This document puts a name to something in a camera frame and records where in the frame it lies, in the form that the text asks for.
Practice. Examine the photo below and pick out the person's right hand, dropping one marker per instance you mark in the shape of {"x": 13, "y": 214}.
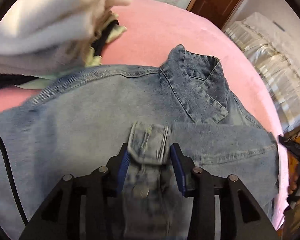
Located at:
{"x": 294, "y": 177}

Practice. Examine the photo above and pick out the lilac folded garment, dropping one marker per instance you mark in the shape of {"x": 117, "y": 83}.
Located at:
{"x": 39, "y": 60}

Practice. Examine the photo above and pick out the black folded garment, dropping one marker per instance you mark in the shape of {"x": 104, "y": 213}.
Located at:
{"x": 4, "y": 81}

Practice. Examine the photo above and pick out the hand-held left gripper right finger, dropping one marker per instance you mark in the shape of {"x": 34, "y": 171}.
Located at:
{"x": 178, "y": 168}

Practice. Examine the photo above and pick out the white cloth covered furniture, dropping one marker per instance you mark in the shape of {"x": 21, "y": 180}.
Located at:
{"x": 272, "y": 55}

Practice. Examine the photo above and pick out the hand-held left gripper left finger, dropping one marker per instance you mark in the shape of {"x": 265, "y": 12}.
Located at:
{"x": 123, "y": 170}

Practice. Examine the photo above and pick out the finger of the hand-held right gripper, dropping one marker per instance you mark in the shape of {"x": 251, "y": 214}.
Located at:
{"x": 287, "y": 143}

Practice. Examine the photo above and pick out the green patterned folded cloth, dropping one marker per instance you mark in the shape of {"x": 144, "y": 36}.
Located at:
{"x": 114, "y": 31}

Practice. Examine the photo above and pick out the brown wooden door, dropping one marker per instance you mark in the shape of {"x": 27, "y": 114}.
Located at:
{"x": 222, "y": 0}

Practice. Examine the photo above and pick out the blue denim jacket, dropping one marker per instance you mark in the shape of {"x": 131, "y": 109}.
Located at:
{"x": 89, "y": 117}

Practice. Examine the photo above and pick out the pink bed sheet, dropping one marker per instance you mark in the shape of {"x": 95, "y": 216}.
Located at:
{"x": 152, "y": 30}

